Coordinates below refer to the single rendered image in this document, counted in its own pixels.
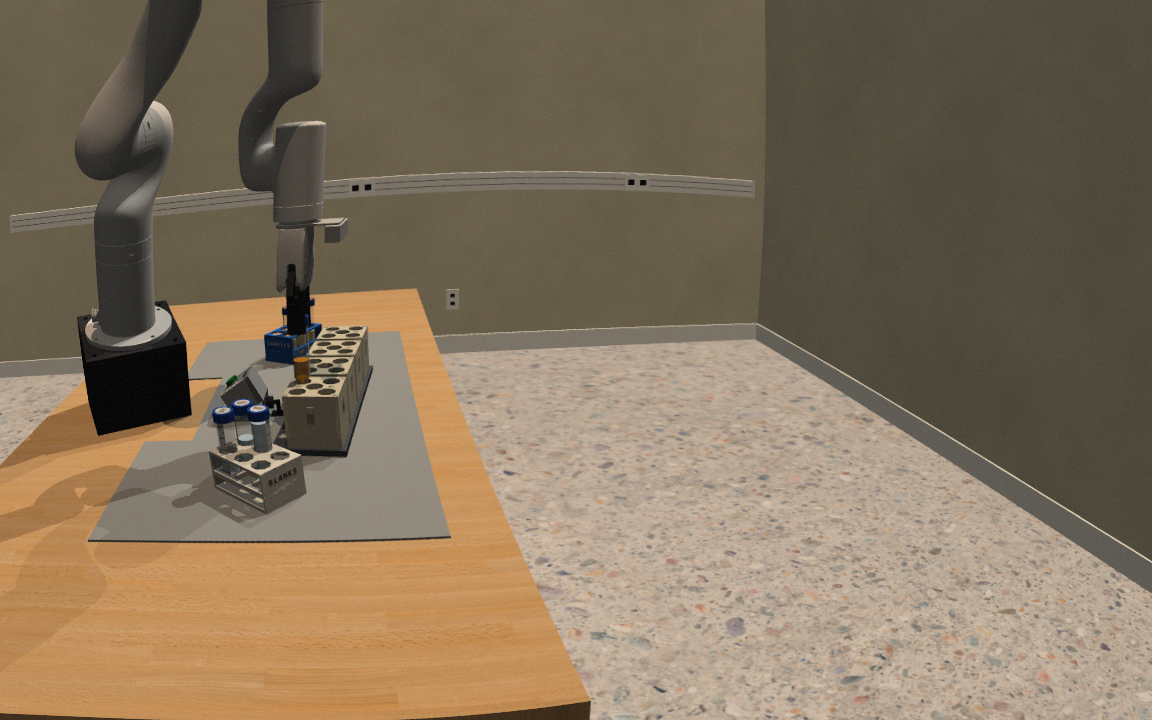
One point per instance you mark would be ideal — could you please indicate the beige tube rack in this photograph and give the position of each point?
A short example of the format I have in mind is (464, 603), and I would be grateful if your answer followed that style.
(281, 483)

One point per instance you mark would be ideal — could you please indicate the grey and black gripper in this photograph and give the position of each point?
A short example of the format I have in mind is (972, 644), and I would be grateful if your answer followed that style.
(296, 264)

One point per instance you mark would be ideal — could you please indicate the blue tube rack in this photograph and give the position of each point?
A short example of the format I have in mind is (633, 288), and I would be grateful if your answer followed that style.
(278, 348)

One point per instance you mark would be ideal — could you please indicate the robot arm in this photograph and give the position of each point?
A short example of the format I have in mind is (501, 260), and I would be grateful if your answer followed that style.
(110, 146)

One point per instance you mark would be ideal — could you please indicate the beige bucket adapter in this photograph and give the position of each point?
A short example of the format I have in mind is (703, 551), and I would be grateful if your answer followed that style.
(334, 348)
(339, 364)
(349, 333)
(315, 419)

